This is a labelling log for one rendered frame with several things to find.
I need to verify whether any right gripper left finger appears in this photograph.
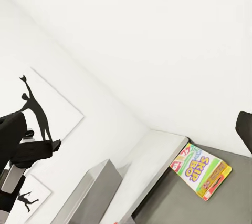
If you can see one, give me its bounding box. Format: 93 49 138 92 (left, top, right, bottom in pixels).
0 112 27 174

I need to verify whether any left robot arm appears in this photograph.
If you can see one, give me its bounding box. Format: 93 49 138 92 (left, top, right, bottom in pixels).
0 128 61 224

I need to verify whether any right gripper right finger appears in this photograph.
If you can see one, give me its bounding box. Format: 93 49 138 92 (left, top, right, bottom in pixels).
235 111 252 153

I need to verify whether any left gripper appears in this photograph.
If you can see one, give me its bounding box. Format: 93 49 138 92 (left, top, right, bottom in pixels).
9 139 61 167

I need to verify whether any board game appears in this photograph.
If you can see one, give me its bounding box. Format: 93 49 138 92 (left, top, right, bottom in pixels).
170 143 232 200

